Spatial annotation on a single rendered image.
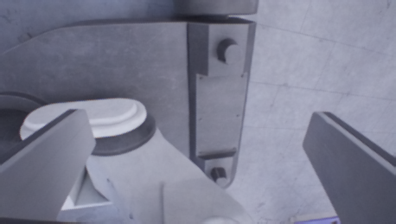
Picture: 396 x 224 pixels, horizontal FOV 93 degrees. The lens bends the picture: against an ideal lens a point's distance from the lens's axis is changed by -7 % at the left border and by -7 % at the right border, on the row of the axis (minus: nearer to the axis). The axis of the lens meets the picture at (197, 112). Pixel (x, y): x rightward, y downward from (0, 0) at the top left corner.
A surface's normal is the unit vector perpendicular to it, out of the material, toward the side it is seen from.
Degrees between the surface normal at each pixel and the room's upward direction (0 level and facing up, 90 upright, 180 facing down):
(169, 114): 0
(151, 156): 90
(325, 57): 0
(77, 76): 0
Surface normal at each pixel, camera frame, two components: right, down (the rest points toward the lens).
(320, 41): 0.19, 0.49
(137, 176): 0.00, -0.87
